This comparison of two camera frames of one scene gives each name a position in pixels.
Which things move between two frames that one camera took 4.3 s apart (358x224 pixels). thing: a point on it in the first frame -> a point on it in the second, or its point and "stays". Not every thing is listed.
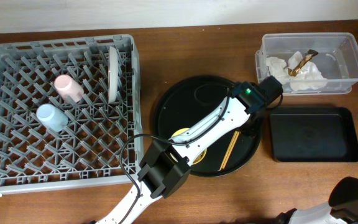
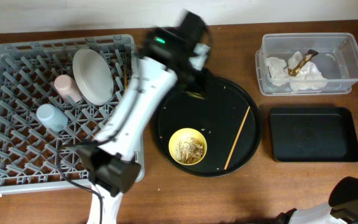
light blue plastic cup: [53, 117] stays
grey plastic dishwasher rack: [59, 114] stays
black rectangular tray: [314, 134] stays
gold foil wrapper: [294, 71] stays
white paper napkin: [309, 78] stays
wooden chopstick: [228, 151] -> [125, 78]
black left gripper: [252, 123] -> [196, 83]
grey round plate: [113, 74] -> [93, 76]
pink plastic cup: [66, 86] stays
